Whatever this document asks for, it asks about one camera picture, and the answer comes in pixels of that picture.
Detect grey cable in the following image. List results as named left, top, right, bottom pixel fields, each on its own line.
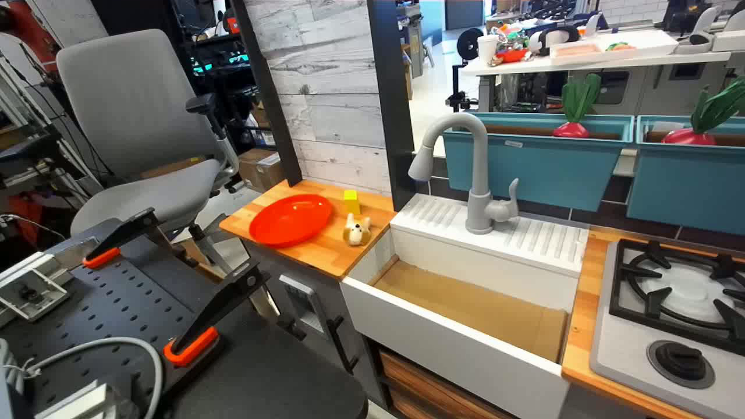
left=7, top=335, right=167, bottom=419

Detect wooden countertop with plate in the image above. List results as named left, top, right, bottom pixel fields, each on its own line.
left=220, top=179, right=395, bottom=282

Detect cardboard box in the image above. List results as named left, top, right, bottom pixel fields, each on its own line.
left=235, top=146, right=287, bottom=193

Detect black stove knob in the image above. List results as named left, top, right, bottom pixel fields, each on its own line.
left=648, top=338, right=717, bottom=390

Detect grey cabinet under countertop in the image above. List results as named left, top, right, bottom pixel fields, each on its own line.
left=241, top=239, right=383, bottom=390

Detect wooden drawer under sink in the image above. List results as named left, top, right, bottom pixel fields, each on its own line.
left=377, top=347, right=515, bottom=419

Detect silver metal bracket plate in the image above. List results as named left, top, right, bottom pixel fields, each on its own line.
left=0, top=264, right=71, bottom=320

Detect white farmhouse sink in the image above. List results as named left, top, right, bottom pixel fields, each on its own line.
left=341, top=193, right=591, bottom=419

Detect teal planter box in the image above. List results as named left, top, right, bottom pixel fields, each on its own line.
left=626, top=113, right=745, bottom=238
left=442, top=112, right=639, bottom=213

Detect grey toy stove top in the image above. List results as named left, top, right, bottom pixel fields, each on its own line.
left=590, top=235, right=745, bottom=419

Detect black clamp orange handle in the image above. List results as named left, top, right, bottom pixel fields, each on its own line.
left=160, top=262, right=265, bottom=370
left=79, top=206, right=160, bottom=271

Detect grey office chair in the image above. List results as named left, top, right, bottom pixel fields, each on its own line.
left=53, top=27, right=243, bottom=275

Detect small cream toy figure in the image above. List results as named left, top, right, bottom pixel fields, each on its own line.
left=343, top=213, right=374, bottom=248

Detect white background table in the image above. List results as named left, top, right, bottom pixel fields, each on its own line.
left=464, top=27, right=745, bottom=113

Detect red radish toy green leaves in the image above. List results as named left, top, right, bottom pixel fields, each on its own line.
left=662, top=77, right=745, bottom=146
left=553, top=71, right=604, bottom=140

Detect black stand with round disc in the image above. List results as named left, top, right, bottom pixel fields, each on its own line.
left=445, top=25, right=487, bottom=113

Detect red plastic plate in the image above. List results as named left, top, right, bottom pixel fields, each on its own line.
left=248, top=193, right=337, bottom=248

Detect whitewashed wood back panel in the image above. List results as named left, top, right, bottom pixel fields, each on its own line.
left=243, top=0, right=393, bottom=196

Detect black perforated board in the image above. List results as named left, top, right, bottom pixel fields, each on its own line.
left=0, top=235, right=367, bottom=419

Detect black vertical frame post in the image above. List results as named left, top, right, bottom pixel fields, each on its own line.
left=366, top=0, right=418, bottom=211

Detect black burner grate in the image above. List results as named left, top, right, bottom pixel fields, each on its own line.
left=607, top=238, right=745, bottom=359

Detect yellow toy block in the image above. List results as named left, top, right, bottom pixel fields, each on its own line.
left=341, top=189, right=363, bottom=221

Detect grey toy kitchen faucet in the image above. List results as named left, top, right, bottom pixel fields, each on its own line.
left=408, top=112, right=522, bottom=235

